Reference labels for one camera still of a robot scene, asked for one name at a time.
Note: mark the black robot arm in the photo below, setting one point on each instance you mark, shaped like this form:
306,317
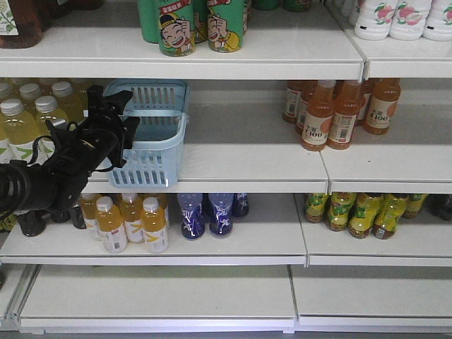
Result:
56,184

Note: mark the orange juice bottle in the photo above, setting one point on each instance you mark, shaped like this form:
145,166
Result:
346,108
319,116
383,106

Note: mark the blue sports drink bottle right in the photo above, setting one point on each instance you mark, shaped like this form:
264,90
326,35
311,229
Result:
240,205

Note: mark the orange juice bottle front middle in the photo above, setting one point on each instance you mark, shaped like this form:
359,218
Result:
346,108

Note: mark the yellow tea bottle front left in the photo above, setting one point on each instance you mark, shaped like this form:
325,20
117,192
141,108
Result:
315,206

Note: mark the orange juice bottle right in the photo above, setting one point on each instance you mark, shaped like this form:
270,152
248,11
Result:
383,106

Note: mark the blue sports drink bottle middle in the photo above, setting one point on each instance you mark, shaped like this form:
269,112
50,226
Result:
221,213

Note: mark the blue sports drink bottle left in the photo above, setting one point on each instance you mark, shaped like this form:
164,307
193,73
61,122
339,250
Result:
193,225

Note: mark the orange juice bottle front left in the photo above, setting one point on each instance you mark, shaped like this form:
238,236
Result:
319,116

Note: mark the green cartoon can left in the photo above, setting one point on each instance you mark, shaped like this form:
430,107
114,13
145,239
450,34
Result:
175,21

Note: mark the blue sports drink bottle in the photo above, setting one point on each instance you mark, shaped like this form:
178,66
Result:
240,205
193,225
221,213

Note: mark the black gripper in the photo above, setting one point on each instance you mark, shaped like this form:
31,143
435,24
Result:
102,134

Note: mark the yellow tea bottle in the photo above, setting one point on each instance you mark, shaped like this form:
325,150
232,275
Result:
393,207
367,206
339,208
315,206

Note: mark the white metal shelving unit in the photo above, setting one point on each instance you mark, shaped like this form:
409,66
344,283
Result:
275,276

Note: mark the green cartoon can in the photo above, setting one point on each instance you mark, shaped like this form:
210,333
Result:
225,25
175,21

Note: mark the yellow vitamin drink bottle front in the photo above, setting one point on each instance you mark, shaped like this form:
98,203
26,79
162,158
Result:
154,226

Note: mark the light blue plastic basket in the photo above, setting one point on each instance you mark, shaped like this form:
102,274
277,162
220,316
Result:
156,155

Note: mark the green cartoon can right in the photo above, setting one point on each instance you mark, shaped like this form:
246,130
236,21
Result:
225,25

